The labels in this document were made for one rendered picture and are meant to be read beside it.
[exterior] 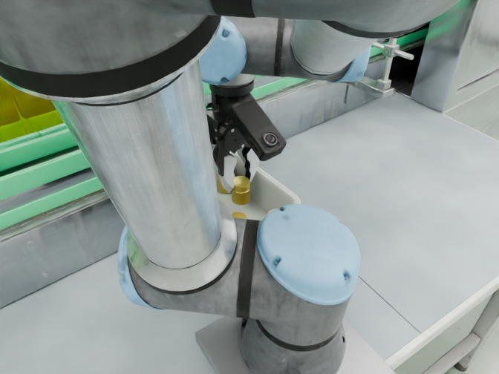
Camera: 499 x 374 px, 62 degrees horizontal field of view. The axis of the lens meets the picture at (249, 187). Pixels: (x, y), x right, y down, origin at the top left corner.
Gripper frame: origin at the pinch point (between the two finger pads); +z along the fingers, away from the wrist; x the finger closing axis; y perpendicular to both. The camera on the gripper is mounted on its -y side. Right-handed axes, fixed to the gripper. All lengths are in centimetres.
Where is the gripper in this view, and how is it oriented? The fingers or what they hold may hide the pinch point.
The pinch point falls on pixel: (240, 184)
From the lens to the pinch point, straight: 77.5
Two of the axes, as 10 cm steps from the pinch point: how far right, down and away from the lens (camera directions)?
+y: -5.8, -5.1, 6.3
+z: 0.0, 7.8, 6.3
